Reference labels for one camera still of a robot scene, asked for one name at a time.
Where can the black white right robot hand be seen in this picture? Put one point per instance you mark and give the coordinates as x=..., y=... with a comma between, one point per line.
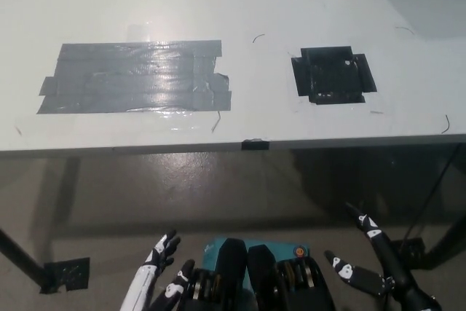
x=400, y=285

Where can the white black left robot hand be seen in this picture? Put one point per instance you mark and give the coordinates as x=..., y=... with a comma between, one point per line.
x=145, y=285

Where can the black teal robot torso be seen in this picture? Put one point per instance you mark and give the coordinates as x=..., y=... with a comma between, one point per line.
x=262, y=282

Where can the black table leg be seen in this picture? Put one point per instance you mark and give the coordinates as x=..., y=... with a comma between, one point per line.
x=22, y=256
x=449, y=243

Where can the long clear tape strip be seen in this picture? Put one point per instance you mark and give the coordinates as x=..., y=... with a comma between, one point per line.
x=109, y=122

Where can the small black edge tape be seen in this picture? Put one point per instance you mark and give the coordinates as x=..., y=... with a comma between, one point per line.
x=255, y=144

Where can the black tape square patch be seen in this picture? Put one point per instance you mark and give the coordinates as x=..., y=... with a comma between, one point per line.
x=331, y=74

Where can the grey duct tape patch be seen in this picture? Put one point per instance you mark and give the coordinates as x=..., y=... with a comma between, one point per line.
x=134, y=78

